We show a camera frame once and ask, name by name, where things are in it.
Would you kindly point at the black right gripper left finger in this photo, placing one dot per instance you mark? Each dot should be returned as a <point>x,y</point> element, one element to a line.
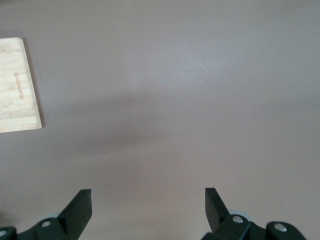
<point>72,220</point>

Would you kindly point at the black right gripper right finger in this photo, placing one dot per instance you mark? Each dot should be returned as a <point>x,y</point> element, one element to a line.
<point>217,217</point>

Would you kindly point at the bamboo cutting board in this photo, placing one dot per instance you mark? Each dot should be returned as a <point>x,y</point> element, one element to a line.
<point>15,87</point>

